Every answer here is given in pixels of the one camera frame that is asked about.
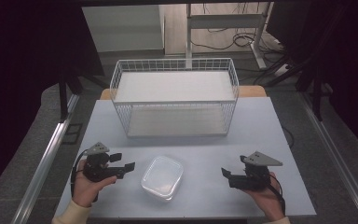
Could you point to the wooden table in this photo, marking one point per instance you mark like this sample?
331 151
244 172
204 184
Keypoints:
251 91

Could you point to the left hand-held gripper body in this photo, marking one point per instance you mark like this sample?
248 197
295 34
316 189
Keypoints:
98 168

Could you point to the white power strip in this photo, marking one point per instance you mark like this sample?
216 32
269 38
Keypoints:
281 70

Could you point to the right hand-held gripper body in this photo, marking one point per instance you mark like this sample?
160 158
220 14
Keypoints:
253 179

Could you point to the white metal desk frame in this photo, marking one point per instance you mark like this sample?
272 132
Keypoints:
227 21

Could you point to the clear plastic lidded container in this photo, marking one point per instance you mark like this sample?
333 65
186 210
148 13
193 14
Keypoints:
162 178

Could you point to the person's left hand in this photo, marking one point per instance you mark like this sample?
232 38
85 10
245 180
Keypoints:
87 189

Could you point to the black metal stand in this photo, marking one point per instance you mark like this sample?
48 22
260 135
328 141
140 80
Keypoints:
63 96
315 93

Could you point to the black floor frame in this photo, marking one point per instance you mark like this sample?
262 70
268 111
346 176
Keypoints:
71 133

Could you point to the person's right hand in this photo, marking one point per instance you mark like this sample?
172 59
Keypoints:
268 200

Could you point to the black curtain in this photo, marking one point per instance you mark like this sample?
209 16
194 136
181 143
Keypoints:
338 62
28 77

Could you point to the pale blue table mat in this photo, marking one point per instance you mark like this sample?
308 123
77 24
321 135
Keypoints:
199 161

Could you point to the grey panel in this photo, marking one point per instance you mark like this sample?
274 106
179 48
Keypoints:
122 28

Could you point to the aluminium rail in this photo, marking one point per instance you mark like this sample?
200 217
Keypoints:
46 158
338 158

